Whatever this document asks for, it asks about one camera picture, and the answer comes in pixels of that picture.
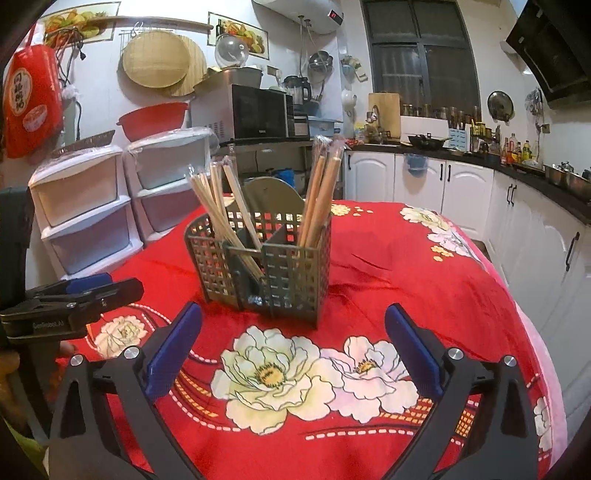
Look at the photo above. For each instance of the glass pot lid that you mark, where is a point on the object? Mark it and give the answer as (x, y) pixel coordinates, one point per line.
(232, 50)

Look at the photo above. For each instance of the small black appliance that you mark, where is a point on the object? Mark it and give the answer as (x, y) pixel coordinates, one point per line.
(301, 125)

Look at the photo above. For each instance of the woven wicker tray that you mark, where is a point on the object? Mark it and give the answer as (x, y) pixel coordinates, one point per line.
(83, 143)

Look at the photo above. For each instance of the stainless steel shelf rack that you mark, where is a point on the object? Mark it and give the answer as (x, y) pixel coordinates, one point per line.
(277, 144)

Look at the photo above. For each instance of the green wall utensil holder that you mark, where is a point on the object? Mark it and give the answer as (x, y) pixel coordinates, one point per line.
(354, 69)

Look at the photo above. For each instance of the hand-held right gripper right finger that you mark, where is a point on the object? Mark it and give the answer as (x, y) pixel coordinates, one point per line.
(413, 350)

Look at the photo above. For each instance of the blue knife block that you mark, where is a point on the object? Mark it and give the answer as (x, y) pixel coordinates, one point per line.
(459, 138)

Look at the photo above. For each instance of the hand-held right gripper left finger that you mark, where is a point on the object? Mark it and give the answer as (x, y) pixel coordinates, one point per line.
(173, 346)

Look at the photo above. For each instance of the long wooden rolling pin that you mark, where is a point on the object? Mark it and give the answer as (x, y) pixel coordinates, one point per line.
(157, 22)

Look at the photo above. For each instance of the dark framed window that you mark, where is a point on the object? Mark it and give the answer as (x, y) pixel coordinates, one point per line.
(415, 55)

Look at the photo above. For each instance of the red floral tablecloth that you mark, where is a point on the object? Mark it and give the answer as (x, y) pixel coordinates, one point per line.
(392, 258)

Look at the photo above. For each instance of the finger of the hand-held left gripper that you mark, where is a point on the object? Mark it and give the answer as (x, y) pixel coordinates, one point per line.
(87, 282)
(120, 295)

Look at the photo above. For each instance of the black blender jug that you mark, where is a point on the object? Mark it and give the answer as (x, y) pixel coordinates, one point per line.
(295, 90)

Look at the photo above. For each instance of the red shopping bag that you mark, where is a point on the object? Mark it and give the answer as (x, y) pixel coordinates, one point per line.
(32, 101)

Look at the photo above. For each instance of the large round bamboo tray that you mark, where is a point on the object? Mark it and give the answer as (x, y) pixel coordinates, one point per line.
(154, 60)

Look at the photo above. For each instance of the pale blue container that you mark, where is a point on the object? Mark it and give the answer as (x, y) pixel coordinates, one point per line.
(325, 125)

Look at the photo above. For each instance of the black kitchen countertop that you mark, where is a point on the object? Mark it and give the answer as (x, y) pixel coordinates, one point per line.
(531, 182)

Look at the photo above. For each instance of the person's left hand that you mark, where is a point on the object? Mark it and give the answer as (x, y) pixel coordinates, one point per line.
(68, 349)

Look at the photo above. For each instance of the black wok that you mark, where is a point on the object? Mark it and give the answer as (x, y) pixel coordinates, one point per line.
(427, 142)

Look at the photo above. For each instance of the hanging steel pot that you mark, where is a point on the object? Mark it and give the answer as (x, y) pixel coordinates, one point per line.
(320, 62)

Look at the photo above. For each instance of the blue plastic jug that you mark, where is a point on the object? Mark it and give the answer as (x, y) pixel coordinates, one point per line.
(285, 177)

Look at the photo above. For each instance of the white kitchen cabinets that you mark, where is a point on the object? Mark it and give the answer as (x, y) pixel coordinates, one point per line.
(466, 194)

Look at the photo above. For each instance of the white plastic drawer unit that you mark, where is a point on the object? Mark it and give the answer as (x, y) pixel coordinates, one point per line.
(171, 161)
(74, 194)

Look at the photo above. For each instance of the red plastic basin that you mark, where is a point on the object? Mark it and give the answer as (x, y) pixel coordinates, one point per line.
(152, 122)

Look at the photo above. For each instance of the grey metal tub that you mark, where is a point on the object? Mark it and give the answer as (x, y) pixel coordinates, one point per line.
(242, 77)

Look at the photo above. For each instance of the dark hanging pot lid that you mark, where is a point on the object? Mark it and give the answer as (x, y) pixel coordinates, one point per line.
(500, 105)

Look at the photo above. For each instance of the bunch of chopsticks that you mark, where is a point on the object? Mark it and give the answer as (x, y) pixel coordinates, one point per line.
(318, 194)

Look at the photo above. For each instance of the fruit wall poster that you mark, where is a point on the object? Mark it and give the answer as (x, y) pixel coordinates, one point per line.
(69, 23)
(251, 37)

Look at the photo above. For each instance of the silver microwave oven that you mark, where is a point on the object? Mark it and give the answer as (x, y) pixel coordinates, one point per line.
(258, 113)

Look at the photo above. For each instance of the row of windowsill jars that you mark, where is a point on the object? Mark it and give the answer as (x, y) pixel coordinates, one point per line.
(438, 112)

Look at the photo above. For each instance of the white water heater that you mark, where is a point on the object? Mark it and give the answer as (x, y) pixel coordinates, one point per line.
(300, 14)

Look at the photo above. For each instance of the row of condiment bottles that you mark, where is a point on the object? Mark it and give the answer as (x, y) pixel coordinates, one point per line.
(519, 150)

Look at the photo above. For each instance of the wooden cutting board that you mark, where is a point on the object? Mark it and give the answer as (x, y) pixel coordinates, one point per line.
(385, 110)

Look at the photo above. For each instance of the blue hanging cloth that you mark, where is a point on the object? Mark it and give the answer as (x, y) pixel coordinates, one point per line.
(415, 164)

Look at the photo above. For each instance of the pink underlay cloth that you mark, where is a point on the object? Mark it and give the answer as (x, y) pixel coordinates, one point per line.
(549, 378)

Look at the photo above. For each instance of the black range hood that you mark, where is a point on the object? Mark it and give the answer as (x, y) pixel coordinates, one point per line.
(554, 55)

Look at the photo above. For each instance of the grey plastic utensil basket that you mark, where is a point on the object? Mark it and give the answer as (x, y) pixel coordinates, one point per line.
(286, 277)

